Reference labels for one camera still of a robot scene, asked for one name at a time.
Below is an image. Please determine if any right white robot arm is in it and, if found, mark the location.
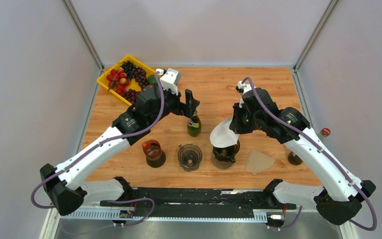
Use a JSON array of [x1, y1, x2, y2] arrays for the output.
[[229, 85, 377, 231]]

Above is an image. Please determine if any dark olive coffee dripper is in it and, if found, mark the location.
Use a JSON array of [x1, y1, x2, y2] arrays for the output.
[[212, 140, 240, 165]]

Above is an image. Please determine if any white paper coffee filter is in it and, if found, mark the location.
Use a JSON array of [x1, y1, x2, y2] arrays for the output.
[[210, 117, 239, 148]]

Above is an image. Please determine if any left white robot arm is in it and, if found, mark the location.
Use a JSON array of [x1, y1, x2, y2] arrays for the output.
[[40, 86, 200, 216]]

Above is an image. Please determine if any brown paper coffee filter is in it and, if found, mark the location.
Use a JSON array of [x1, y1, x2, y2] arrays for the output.
[[244, 150, 276, 175]]

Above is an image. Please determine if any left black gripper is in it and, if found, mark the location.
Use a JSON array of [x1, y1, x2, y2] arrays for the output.
[[148, 79, 199, 126]]

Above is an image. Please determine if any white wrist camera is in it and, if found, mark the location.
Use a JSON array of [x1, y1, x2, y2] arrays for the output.
[[156, 68, 182, 96], [236, 78, 252, 108]]

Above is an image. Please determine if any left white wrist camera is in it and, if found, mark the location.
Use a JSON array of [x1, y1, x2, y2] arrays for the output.
[[156, 68, 182, 96]]

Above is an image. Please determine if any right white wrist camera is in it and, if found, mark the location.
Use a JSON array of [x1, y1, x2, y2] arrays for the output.
[[236, 78, 252, 108]]

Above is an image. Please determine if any red capped soda bottle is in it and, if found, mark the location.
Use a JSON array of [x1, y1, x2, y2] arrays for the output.
[[287, 127, 331, 166]]

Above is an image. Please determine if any clear glass server jug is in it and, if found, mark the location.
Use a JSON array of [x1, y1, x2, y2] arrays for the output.
[[210, 154, 234, 170]]

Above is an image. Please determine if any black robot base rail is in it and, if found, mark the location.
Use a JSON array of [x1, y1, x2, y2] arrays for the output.
[[100, 187, 297, 227]]

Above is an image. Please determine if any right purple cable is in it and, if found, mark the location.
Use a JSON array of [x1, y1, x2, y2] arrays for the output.
[[242, 77, 378, 232]]

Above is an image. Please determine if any small red fruits cluster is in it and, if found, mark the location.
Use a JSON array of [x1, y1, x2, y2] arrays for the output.
[[106, 67, 131, 95]]

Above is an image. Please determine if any yellow plastic fruit tray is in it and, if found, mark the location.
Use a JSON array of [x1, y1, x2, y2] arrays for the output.
[[96, 55, 156, 105]]

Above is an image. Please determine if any green lime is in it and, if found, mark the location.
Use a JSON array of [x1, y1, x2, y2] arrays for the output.
[[147, 75, 157, 85]]

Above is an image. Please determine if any green glass Perrier bottle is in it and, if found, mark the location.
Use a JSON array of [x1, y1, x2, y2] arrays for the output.
[[187, 110, 202, 137]]

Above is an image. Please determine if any dark purple grape bunch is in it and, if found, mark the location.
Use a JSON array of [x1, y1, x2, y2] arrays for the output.
[[121, 61, 148, 104]]

